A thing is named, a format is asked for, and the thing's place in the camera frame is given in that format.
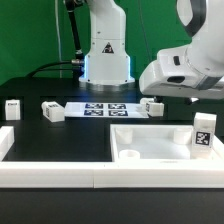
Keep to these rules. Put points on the white marker base sheet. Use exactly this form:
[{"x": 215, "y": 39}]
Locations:
[{"x": 104, "y": 110}]

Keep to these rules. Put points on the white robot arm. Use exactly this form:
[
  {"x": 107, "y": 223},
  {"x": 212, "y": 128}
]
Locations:
[{"x": 107, "y": 63}]

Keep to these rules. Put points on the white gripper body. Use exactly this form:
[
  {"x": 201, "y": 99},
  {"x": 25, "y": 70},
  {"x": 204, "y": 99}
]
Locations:
[{"x": 172, "y": 75}]

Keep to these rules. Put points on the white U-shaped obstacle fence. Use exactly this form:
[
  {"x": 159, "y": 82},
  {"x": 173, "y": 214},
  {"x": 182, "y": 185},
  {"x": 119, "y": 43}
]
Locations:
[{"x": 173, "y": 174}]

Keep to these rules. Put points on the white square tabletop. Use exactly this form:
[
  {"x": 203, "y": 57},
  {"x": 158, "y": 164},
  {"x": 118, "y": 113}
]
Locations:
[{"x": 144, "y": 143}]

